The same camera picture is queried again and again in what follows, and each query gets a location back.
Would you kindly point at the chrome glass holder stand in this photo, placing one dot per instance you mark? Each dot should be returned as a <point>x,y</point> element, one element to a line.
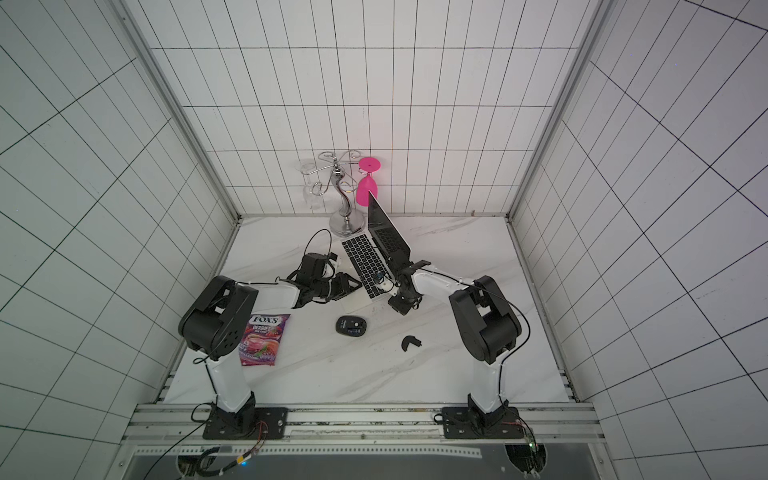
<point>347,221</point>

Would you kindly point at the aluminium mounting rail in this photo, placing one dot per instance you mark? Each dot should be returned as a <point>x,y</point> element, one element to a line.
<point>367,424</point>

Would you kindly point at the purple candy bag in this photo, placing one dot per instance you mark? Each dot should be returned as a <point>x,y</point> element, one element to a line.
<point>261,340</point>

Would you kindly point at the silver laptop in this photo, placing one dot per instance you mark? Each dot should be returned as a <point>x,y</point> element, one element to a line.
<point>378,255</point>

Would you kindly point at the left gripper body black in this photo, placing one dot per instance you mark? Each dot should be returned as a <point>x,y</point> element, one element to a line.
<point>338,286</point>

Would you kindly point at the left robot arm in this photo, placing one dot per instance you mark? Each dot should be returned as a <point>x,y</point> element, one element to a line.
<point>215,325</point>

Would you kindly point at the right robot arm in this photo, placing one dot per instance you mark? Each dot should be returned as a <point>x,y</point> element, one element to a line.
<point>489,327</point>

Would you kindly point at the black wireless mouse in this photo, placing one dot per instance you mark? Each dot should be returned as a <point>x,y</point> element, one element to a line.
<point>351,326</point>

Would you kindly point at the clear wine glass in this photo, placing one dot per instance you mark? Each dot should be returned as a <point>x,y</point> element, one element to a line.
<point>313,189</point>

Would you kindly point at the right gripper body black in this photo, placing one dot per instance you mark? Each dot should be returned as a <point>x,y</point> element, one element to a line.
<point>405,274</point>

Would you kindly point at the black mouse battery cover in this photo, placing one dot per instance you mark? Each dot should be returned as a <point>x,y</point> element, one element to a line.
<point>409,341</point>

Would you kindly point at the pink wine glass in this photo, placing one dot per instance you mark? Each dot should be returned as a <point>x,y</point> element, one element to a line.
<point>367,186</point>

